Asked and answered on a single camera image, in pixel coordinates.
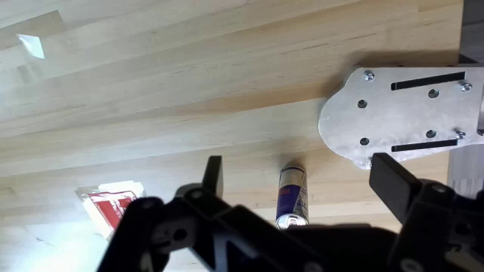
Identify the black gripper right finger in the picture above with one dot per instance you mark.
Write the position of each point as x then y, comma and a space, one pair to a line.
394, 183

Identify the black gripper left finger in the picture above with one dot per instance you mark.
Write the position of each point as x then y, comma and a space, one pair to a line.
211, 176

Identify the red bull can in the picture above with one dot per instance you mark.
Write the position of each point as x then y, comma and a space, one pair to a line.
292, 194

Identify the silver metal plate with slots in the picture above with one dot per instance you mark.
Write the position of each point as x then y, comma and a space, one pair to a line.
402, 114

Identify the red and white box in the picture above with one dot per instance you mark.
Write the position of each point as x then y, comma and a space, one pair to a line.
112, 205

